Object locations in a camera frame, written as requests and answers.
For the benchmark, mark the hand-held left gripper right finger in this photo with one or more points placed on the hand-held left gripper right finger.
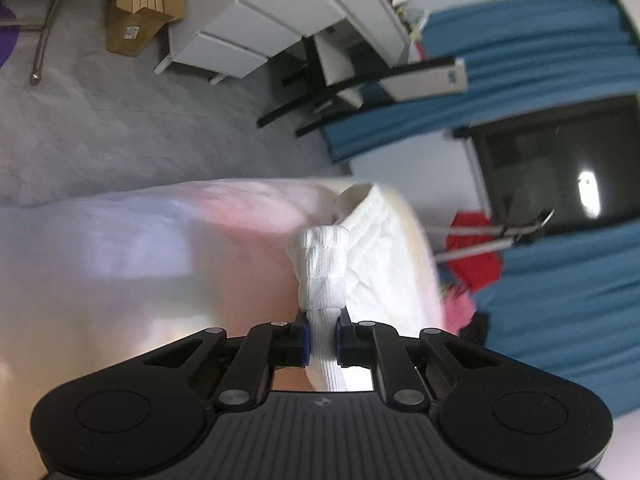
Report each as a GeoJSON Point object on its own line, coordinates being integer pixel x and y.
{"type": "Point", "coordinates": [344, 341]}

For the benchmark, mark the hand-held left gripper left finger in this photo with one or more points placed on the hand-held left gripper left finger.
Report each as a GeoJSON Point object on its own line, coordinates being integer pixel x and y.
{"type": "Point", "coordinates": [299, 341]}

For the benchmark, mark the white knit garment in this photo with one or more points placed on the white knit garment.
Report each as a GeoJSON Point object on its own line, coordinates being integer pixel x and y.
{"type": "Point", "coordinates": [350, 265]}

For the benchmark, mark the pink garment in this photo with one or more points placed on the pink garment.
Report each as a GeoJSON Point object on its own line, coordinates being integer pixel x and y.
{"type": "Point", "coordinates": [457, 305]}

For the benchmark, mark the dark cloth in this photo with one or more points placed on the dark cloth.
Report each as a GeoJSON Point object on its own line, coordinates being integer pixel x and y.
{"type": "Point", "coordinates": [475, 327]}

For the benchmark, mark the red garment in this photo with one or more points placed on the red garment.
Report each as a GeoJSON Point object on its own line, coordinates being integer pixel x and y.
{"type": "Point", "coordinates": [475, 252]}

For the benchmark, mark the pastel bed sheet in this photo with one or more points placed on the pastel bed sheet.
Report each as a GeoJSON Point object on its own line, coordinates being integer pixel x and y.
{"type": "Point", "coordinates": [140, 280]}

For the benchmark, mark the metal drying rack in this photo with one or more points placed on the metal drying rack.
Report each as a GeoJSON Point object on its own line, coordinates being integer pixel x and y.
{"type": "Point", "coordinates": [495, 237]}

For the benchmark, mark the black chair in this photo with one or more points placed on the black chair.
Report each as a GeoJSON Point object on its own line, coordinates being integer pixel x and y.
{"type": "Point", "coordinates": [370, 87]}

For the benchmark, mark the black monitor screen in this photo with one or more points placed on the black monitor screen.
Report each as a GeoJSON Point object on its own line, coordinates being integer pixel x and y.
{"type": "Point", "coordinates": [560, 170]}

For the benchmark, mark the blue curtain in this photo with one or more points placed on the blue curtain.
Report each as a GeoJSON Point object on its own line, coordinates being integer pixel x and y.
{"type": "Point", "coordinates": [510, 80]}

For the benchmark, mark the white drawer cabinet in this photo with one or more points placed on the white drawer cabinet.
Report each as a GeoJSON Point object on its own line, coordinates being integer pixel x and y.
{"type": "Point", "coordinates": [280, 15]}

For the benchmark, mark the cardboard box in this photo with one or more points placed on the cardboard box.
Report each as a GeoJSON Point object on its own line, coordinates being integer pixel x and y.
{"type": "Point", "coordinates": [142, 7]}

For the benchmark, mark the metal stand leg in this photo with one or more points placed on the metal stand leg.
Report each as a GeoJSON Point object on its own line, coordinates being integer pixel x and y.
{"type": "Point", "coordinates": [50, 15]}

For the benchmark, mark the purple mat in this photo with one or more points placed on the purple mat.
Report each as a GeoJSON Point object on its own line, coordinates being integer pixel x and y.
{"type": "Point", "coordinates": [7, 32]}

